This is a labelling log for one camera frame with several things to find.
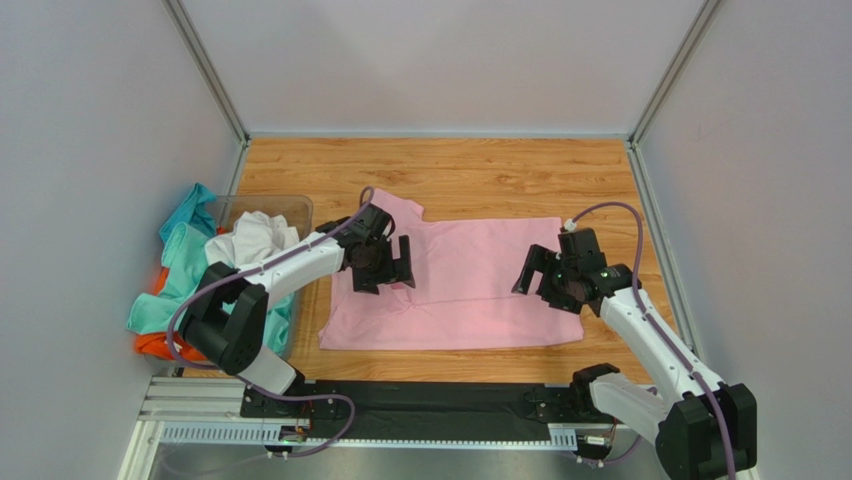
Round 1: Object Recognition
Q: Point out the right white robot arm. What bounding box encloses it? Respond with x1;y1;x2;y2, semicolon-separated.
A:
512;228;757;479

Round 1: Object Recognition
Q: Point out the teal t shirt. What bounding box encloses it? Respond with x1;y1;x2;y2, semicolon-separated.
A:
126;212;299;360

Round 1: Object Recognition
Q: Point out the white t shirt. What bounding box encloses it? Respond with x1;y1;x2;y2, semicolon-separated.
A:
204;211;300;267

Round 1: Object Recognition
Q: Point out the clear plastic bin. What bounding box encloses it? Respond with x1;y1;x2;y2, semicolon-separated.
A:
207;196;313;359

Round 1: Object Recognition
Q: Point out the orange t shirt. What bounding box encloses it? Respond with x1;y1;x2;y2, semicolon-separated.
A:
126;223;211;360

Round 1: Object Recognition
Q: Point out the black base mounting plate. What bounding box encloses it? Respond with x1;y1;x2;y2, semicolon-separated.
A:
240;380;613;441

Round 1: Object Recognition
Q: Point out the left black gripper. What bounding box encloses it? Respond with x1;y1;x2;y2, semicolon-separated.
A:
354;234;416;294

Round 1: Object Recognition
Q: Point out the blue t shirt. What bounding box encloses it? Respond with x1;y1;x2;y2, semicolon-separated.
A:
159;183;218;243

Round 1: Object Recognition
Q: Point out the pink t shirt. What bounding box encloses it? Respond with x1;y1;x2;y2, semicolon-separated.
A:
318;190;584;351

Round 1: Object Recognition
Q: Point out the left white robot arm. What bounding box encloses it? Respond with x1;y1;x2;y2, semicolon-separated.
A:
168;202;416;396

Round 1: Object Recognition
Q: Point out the aluminium frame rail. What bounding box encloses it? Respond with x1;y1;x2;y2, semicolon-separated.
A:
141;378;608;451

